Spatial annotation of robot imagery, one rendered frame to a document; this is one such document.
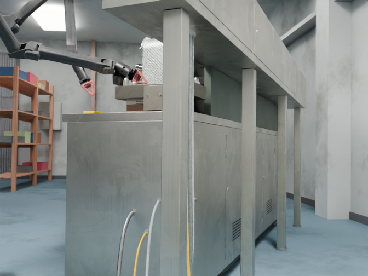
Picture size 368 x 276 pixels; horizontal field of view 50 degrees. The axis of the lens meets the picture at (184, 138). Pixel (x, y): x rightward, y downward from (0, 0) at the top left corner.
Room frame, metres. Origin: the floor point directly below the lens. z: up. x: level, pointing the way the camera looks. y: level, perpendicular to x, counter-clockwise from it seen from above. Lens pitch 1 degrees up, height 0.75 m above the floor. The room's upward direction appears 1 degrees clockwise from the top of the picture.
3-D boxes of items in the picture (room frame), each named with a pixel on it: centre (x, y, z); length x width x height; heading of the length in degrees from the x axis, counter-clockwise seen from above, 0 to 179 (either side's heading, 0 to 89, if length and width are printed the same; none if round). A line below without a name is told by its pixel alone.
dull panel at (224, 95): (2.94, -0.54, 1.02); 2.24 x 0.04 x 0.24; 157
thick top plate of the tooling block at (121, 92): (1.85, 0.11, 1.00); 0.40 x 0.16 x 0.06; 67
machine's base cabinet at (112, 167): (2.93, -0.22, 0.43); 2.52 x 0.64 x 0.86; 157
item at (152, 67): (1.98, 0.11, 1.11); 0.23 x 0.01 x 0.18; 67
